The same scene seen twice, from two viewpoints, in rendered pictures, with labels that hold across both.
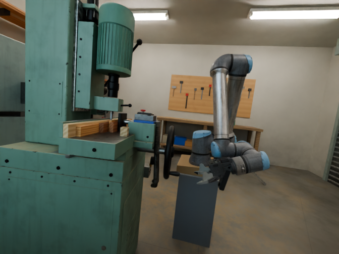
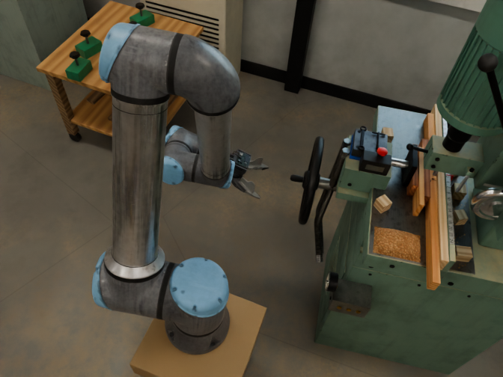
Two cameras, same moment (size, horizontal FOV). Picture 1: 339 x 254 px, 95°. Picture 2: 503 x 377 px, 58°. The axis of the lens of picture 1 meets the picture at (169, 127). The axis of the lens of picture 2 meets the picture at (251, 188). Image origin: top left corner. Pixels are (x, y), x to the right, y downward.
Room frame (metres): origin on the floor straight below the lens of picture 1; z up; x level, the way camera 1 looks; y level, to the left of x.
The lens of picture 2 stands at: (1.76, -0.12, 1.94)
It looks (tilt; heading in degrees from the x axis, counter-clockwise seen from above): 53 degrees down; 185
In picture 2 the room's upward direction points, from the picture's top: 5 degrees clockwise
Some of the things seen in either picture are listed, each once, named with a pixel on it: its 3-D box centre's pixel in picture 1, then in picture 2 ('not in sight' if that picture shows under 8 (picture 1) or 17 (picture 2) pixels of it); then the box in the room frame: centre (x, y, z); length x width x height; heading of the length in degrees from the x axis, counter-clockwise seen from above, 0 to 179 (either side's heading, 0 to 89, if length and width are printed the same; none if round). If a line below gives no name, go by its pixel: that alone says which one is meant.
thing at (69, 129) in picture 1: (106, 124); (437, 176); (0.84, 0.35, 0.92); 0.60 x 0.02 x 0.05; 176
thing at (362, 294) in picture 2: (142, 169); (349, 298); (1.11, 0.17, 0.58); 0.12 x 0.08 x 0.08; 86
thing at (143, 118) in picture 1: (146, 117); (370, 149); (0.83, 0.13, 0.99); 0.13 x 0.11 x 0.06; 176
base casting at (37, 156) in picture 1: (88, 151); (450, 220); (0.86, 0.45, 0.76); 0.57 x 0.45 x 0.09; 86
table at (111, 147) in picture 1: (127, 136); (389, 179); (0.83, 0.22, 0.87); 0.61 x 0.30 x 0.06; 176
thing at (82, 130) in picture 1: (113, 124); (430, 190); (0.89, 0.32, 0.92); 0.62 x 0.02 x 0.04; 176
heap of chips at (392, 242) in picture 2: not in sight; (398, 241); (1.08, 0.22, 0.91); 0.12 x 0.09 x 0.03; 86
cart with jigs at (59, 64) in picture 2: not in sight; (130, 78); (-0.07, -0.99, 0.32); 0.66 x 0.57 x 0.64; 167
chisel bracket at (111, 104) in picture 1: (108, 105); (452, 158); (0.86, 0.35, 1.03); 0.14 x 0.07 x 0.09; 86
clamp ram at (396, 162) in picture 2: (127, 122); (400, 163); (0.83, 0.23, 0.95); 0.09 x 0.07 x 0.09; 176
